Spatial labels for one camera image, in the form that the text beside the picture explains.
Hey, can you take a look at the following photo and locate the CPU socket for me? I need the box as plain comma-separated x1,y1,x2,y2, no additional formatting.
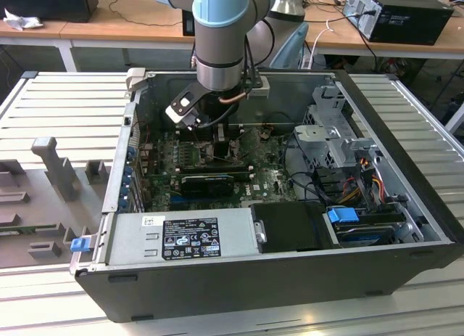
197,142,243,166

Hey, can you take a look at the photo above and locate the metal socket cover frame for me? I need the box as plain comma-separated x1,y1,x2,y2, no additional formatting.
237,129,262,159

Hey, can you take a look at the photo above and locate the green motherboard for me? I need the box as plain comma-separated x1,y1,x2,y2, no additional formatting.
139,127,302,212

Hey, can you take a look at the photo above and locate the small black computer tower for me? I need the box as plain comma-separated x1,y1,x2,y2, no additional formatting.
181,8,197,38

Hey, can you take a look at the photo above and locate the grey parts rack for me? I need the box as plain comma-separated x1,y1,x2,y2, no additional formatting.
0,136,113,270

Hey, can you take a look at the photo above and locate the grey power supply unit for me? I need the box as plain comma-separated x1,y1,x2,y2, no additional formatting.
107,207,260,266

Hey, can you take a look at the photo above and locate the white cable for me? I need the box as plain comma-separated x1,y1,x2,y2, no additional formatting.
300,18,334,68

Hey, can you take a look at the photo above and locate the pale blue teach pendant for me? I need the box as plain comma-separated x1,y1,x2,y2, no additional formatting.
270,22,310,69

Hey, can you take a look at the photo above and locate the thin black desk cable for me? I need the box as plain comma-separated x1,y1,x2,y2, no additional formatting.
107,0,183,27

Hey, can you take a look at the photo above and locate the yellow red wire bundle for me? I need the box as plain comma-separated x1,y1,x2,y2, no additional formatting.
340,176,386,207

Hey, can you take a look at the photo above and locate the black internal cable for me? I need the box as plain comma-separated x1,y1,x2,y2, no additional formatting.
281,132,327,203

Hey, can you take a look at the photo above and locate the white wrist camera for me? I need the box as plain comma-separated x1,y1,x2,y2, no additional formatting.
165,83,201,126

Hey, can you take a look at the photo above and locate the crumpled white paper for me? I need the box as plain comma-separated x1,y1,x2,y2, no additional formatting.
3,7,44,31

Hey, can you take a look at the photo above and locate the open black PC case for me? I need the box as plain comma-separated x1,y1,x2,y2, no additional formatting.
68,67,464,324

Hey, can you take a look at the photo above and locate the black RAM stick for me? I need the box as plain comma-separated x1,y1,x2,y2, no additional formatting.
177,161,251,179

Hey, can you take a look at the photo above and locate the blue disk carrier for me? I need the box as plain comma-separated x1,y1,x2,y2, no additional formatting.
326,207,360,228

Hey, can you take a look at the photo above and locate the wooden desk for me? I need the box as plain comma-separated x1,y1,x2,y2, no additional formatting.
0,0,199,73
303,0,464,61

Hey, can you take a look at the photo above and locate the grey case handle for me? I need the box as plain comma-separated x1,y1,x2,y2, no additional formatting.
125,67,146,94

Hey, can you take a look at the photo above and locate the hard disk drive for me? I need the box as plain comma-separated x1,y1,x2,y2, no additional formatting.
333,222,397,248

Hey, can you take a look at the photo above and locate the large black box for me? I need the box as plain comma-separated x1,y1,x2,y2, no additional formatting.
0,0,99,24

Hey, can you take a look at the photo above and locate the green RAM stick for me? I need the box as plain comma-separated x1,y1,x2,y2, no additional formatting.
0,225,38,237

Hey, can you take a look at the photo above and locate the black graphics card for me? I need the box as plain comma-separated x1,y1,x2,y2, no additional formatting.
180,174,235,198

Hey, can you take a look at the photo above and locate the black desktop computer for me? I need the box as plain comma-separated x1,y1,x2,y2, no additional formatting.
342,0,455,46

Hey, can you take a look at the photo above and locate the black plastic shroud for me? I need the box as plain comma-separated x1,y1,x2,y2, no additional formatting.
249,201,341,253

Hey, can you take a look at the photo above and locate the grey metal drive cage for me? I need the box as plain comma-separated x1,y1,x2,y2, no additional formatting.
293,84,381,170

